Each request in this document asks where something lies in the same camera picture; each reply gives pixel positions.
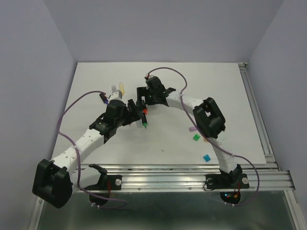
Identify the green black highlighter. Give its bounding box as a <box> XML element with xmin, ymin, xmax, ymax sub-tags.
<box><xmin>142</xmin><ymin>113</ymin><xmax>148</xmax><ymax>128</ymax></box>

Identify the purple black highlighter body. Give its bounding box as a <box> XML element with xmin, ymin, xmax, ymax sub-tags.
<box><xmin>99</xmin><ymin>93</ymin><xmax>108</xmax><ymax>104</ymax></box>

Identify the yellow pastel highlighter body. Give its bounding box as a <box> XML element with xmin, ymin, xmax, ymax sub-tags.
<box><xmin>118</xmin><ymin>82</ymin><xmax>125</xmax><ymax>94</ymax></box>

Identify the peach pastel highlighter body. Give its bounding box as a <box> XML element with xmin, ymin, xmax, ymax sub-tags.
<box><xmin>111</xmin><ymin>85</ymin><xmax>117</xmax><ymax>92</ymax></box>

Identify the lilac highlighter cap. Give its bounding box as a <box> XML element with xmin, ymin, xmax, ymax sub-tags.
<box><xmin>189</xmin><ymin>126</ymin><xmax>197</xmax><ymax>132</ymax></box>

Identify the green highlighter cap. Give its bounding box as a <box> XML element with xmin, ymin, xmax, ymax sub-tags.
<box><xmin>193</xmin><ymin>134</ymin><xmax>201</xmax><ymax>141</ymax></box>

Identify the blue highlighter cap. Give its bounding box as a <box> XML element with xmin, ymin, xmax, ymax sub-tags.
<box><xmin>203</xmin><ymin>154</ymin><xmax>211</xmax><ymax>162</ymax></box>

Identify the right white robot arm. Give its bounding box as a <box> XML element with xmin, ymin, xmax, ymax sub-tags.
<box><xmin>136</xmin><ymin>76</ymin><xmax>242</xmax><ymax>187</ymax></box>

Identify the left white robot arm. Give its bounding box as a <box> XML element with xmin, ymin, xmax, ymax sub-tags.
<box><xmin>32</xmin><ymin>99</ymin><xmax>142</xmax><ymax>208</ymax></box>

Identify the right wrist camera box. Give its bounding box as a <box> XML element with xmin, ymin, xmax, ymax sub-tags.
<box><xmin>144</xmin><ymin>74</ymin><xmax>154</xmax><ymax>81</ymax></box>

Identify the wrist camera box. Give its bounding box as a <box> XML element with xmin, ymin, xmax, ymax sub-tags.
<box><xmin>144</xmin><ymin>74</ymin><xmax>154</xmax><ymax>81</ymax></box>
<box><xmin>108</xmin><ymin>90</ymin><xmax>123</xmax><ymax>101</ymax></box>

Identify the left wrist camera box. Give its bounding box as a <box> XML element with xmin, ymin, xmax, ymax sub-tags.
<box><xmin>108</xmin><ymin>90</ymin><xmax>123</xmax><ymax>101</ymax></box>

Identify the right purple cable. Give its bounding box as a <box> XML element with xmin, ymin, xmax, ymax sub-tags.
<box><xmin>147</xmin><ymin>67</ymin><xmax>260</xmax><ymax>207</ymax></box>

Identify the purple cable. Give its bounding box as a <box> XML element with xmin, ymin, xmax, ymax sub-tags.
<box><xmin>147</xmin><ymin>67</ymin><xmax>260</xmax><ymax>207</ymax></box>
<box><xmin>57</xmin><ymin>90</ymin><xmax>128</xmax><ymax>208</ymax></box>

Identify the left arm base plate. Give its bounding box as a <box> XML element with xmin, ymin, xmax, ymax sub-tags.
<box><xmin>80</xmin><ymin>174</ymin><xmax>122</xmax><ymax>191</ymax></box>

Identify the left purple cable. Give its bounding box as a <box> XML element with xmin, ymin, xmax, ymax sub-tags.
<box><xmin>57</xmin><ymin>90</ymin><xmax>128</xmax><ymax>208</ymax></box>

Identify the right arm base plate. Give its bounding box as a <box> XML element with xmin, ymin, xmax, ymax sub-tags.
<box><xmin>205</xmin><ymin>173</ymin><xmax>250</xmax><ymax>190</ymax></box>

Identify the aluminium right side rail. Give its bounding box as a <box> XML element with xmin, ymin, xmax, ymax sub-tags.
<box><xmin>238</xmin><ymin>63</ymin><xmax>279</xmax><ymax>170</ymax></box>

